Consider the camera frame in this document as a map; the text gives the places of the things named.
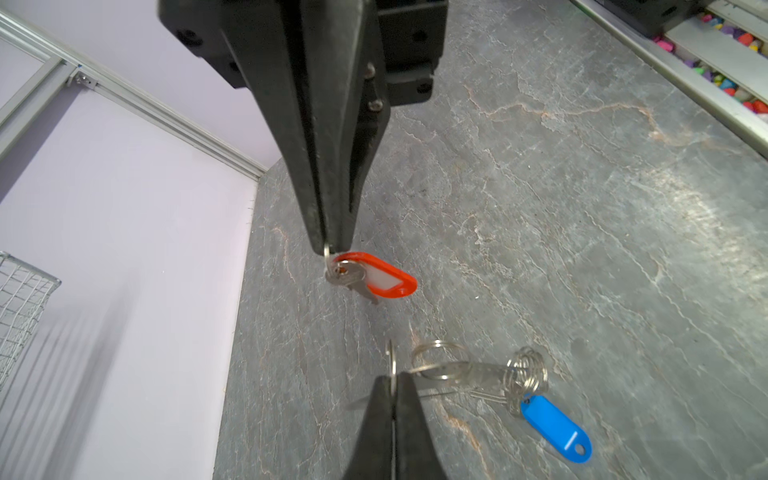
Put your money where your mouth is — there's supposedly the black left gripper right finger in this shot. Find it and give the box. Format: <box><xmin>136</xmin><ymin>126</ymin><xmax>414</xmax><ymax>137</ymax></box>
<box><xmin>393</xmin><ymin>372</ymin><xmax>447</xmax><ymax>480</ymax></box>

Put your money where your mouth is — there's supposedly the small white mesh basket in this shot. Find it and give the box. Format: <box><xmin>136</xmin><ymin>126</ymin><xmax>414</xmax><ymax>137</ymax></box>
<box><xmin>1</xmin><ymin>252</ymin><xmax>61</xmax><ymax>387</ymax></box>

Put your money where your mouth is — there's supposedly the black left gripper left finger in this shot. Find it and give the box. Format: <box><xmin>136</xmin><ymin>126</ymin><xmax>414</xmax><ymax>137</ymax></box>
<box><xmin>343</xmin><ymin>376</ymin><xmax>394</xmax><ymax>480</ymax></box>

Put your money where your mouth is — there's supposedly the blue key tag with key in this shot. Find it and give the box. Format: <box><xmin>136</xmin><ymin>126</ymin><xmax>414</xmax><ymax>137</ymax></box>
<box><xmin>520</xmin><ymin>395</ymin><xmax>592</xmax><ymax>464</ymax></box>

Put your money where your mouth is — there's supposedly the aluminium base rail with beads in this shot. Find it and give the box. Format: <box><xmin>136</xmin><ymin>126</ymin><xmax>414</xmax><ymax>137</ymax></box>
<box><xmin>574</xmin><ymin>0</ymin><xmax>767</xmax><ymax>157</ymax></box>

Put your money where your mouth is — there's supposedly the red key tag with key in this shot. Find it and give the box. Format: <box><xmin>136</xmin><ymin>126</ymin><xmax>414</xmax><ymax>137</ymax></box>
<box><xmin>323</xmin><ymin>245</ymin><xmax>418</xmax><ymax>305</ymax></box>

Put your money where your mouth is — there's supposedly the left aluminium frame post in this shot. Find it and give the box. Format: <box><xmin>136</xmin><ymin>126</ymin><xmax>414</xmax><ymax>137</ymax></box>
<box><xmin>1</xmin><ymin>11</ymin><xmax>266</xmax><ymax>180</ymax></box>

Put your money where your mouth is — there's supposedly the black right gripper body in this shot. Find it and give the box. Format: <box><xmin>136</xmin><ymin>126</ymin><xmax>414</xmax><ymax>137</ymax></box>
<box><xmin>157</xmin><ymin>0</ymin><xmax>450</xmax><ymax>108</ymax></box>

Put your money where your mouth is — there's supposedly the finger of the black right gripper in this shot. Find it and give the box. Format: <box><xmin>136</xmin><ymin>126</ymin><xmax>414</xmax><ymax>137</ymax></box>
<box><xmin>221</xmin><ymin>1</ymin><xmax>325</xmax><ymax>255</ymax></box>
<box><xmin>300</xmin><ymin>1</ymin><xmax>390</xmax><ymax>253</ymax></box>

